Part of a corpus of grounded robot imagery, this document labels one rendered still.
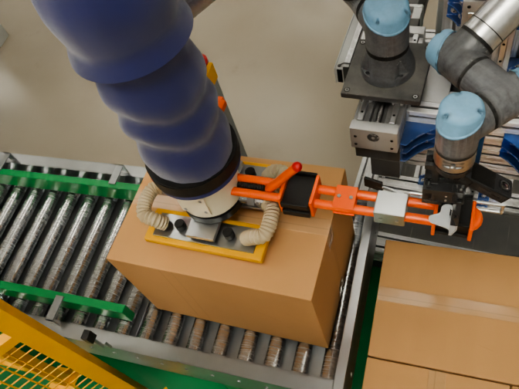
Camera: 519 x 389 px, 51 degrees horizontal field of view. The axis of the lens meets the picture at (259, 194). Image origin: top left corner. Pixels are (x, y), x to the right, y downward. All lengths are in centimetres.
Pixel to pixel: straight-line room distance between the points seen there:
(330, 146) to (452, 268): 116
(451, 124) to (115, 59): 57
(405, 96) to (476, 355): 77
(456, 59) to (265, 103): 205
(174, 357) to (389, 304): 70
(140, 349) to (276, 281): 62
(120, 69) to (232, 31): 260
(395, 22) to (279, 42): 195
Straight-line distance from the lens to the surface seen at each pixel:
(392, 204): 125
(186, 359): 178
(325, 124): 287
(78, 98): 358
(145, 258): 154
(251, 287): 141
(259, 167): 150
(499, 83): 104
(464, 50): 109
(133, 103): 103
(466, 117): 96
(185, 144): 112
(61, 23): 92
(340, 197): 127
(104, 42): 92
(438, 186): 113
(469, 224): 123
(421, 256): 185
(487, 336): 177
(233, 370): 173
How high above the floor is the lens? 221
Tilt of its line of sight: 55 degrees down
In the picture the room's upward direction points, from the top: 22 degrees counter-clockwise
